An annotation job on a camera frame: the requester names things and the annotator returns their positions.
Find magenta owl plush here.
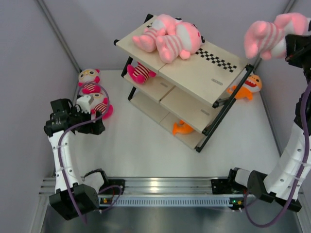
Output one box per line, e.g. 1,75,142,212
90,93,113,120
78,68,101,94

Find pink striped plush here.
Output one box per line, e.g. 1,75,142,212
243,12,311,60
155,22,206,64
132,14,183,52

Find orange shark plush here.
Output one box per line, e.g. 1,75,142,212
235,74,262,100

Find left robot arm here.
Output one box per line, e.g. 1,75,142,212
44,95,110,220

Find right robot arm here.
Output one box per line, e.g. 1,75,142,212
226,34,311,212

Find striped magenta plush on shelf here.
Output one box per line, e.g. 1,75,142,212
127,62,156,84

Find beige three-tier shelf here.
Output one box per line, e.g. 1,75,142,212
114,14,253,152

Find orange fish plush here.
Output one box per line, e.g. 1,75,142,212
172,120,194,135

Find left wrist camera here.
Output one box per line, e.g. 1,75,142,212
76,95,94,114

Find aluminium rail base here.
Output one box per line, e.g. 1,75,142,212
38,176,304,195

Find white slotted cable duct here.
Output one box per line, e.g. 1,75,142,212
99,196,242,208

